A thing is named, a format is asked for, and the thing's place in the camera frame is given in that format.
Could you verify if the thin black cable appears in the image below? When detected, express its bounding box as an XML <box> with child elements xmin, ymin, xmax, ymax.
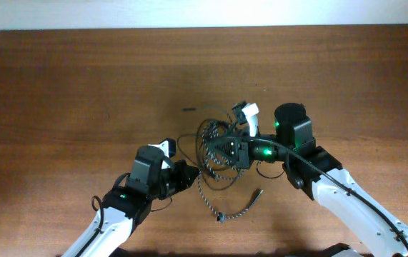
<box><xmin>176</xmin><ymin>105</ymin><xmax>287</xmax><ymax>192</ymax></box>

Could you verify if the black white braided cable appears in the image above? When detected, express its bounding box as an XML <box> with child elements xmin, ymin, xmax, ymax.
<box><xmin>196</xmin><ymin>120</ymin><xmax>264</xmax><ymax>224</ymax></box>

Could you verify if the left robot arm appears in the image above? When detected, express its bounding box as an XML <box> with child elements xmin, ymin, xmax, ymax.
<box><xmin>64</xmin><ymin>143</ymin><xmax>199</xmax><ymax>256</ymax></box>

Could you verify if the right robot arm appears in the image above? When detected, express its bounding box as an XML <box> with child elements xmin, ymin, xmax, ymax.
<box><xmin>201</xmin><ymin>101</ymin><xmax>408</xmax><ymax>256</ymax></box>

